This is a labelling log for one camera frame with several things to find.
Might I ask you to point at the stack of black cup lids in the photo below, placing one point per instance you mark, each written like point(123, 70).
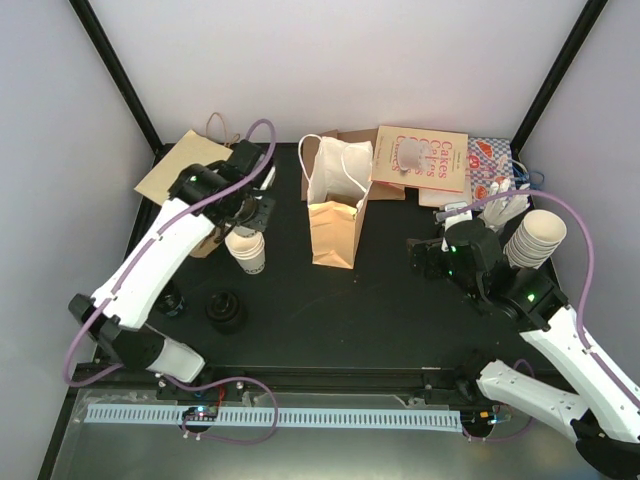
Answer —
point(226, 312)

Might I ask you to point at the blue checkered paper bag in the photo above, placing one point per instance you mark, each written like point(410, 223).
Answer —
point(489, 161)

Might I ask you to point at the stack of white paper cups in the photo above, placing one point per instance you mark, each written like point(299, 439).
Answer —
point(248, 251)

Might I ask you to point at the orange paper bag white handles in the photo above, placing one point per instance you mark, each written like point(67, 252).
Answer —
point(338, 187)

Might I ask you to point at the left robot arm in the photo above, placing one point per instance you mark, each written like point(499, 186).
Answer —
point(115, 314)

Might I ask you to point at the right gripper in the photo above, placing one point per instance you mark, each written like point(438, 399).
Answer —
point(417, 247)

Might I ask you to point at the cakes printed paper bag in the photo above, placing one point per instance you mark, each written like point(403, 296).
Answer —
point(420, 158)

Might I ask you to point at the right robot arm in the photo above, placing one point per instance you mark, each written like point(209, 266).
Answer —
point(600, 416)

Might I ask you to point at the white slotted cable duct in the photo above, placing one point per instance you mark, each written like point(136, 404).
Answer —
point(317, 418)

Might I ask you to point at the cup of white straws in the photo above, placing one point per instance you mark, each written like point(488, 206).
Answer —
point(497, 213)

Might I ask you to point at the stack of plain paper cups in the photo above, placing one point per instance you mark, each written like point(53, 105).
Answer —
point(535, 240)

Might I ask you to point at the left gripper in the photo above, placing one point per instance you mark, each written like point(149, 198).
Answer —
point(262, 219)

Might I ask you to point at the yellow kraft paper bag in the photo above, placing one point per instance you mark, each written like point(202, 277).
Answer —
point(192, 148)

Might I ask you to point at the stack of pulp cup carriers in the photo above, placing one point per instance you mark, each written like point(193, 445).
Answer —
point(210, 243)

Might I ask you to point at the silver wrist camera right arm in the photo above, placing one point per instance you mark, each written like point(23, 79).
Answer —
point(453, 213)

